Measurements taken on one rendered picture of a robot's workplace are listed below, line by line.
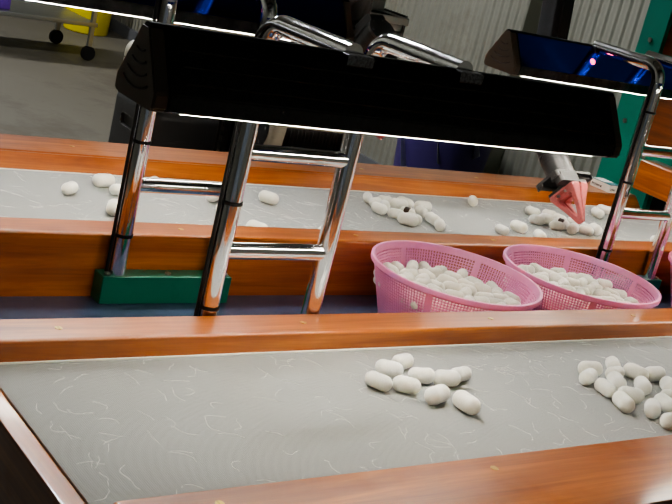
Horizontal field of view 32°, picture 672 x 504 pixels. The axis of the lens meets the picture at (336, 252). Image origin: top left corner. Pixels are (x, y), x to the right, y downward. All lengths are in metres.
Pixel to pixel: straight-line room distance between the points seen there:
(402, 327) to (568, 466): 0.35
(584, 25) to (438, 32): 0.93
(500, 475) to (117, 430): 0.37
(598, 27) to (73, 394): 3.93
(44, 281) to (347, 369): 0.44
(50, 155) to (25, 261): 0.42
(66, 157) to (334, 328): 0.69
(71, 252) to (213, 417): 0.47
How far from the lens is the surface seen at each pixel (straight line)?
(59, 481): 1.03
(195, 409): 1.19
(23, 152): 1.93
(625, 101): 2.90
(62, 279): 1.59
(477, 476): 1.15
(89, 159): 1.97
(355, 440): 1.21
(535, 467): 1.21
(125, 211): 1.56
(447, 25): 5.58
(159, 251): 1.63
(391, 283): 1.70
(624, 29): 4.80
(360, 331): 1.44
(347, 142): 1.40
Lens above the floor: 1.25
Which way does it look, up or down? 16 degrees down
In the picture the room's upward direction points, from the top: 14 degrees clockwise
